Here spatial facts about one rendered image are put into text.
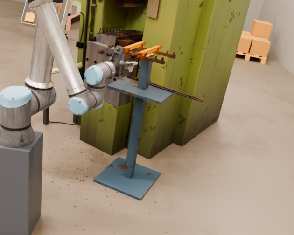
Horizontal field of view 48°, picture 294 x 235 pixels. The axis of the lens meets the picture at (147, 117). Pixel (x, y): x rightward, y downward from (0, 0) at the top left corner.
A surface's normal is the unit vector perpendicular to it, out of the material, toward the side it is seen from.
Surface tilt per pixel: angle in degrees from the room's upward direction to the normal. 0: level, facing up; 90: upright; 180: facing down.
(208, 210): 0
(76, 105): 94
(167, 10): 90
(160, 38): 90
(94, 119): 90
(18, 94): 5
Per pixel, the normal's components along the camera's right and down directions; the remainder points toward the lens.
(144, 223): 0.15, -0.90
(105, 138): -0.54, 0.27
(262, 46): -0.18, 0.39
